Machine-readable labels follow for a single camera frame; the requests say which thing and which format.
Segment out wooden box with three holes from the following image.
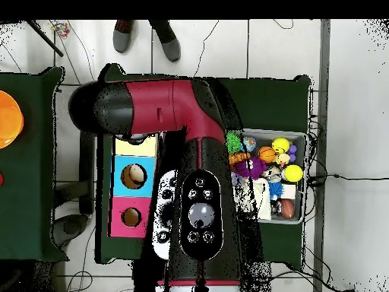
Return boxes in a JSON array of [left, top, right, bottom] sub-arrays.
[[109, 133, 160, 239]]

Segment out green spiky ball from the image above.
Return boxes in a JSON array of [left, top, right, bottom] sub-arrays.
[[226, 132, 243, 156]]

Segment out purple furry monster toy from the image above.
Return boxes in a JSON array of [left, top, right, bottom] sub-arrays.
[[233, 157, 267, 180]]

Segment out orange toy basketball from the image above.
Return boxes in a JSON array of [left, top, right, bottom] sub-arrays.
[[258, 145, 277, 164]]

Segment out cream knitted cloth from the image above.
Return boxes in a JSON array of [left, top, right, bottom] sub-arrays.
[[239, 178, 273, 221]]

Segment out yellow ball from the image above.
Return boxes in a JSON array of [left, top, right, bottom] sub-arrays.
[[271, 137, 289, 154], [282, 163, 304, 183]]

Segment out dark green table cloth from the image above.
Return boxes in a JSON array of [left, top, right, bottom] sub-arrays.
[[96, 63, 314, 268], [0, 66, 65, 262]]

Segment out grey round stand base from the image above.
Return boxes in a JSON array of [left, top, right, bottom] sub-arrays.
[[51, 212, 92, 247]]

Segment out small colourful floor toy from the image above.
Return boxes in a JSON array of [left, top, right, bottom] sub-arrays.
[[49, 21, 71, 39]]

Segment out orange round bowl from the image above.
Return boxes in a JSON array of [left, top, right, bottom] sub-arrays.
[[0, 90, 25, 151]]

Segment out thin black rod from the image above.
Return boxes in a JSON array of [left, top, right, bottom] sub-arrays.
[[24, 20, 65, 57]]

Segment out wire mesh bin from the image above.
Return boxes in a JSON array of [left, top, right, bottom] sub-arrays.
[[227, 126, 310, 226]]

